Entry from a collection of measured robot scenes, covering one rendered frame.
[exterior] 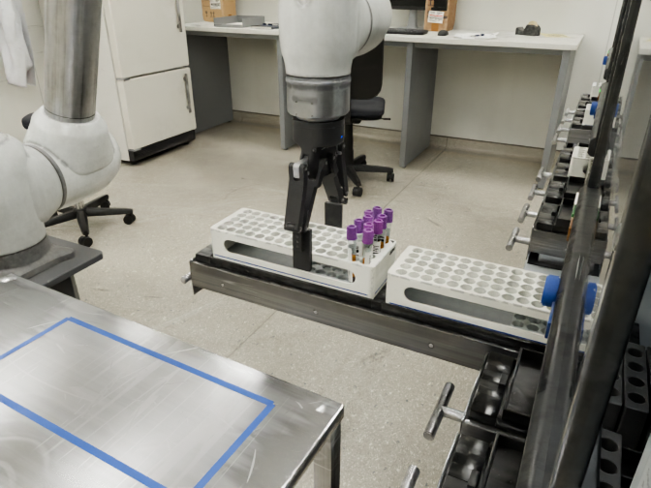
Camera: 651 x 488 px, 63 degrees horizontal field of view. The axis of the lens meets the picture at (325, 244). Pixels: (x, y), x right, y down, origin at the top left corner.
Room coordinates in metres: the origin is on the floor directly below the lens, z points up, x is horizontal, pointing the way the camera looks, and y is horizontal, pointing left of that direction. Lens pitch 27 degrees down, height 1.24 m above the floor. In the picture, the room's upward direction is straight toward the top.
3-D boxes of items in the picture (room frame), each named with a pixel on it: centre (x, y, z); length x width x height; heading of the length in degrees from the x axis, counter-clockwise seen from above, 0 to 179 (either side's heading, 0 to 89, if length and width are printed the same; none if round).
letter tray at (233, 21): (4.49, 0.67, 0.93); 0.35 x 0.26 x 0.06; 157
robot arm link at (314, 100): (0.76, 0.01, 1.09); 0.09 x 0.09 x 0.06
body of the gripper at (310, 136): (0.76, 0.01, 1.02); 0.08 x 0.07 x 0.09; 153
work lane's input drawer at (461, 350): (0.71, -0.08, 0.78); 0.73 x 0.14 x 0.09; 63
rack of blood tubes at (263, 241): (0.77, 0.04, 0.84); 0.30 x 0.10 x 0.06; 63
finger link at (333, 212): (0.80, -0.01, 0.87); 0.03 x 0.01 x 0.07; 63
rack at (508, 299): (0.63, -0.24, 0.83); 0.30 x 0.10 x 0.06; 63
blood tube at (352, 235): (0.69, -0.04, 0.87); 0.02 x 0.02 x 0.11
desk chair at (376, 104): (3.41, -0.17, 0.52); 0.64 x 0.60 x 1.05; 173
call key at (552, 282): (0.42, -0.21, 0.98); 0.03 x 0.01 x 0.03; 153
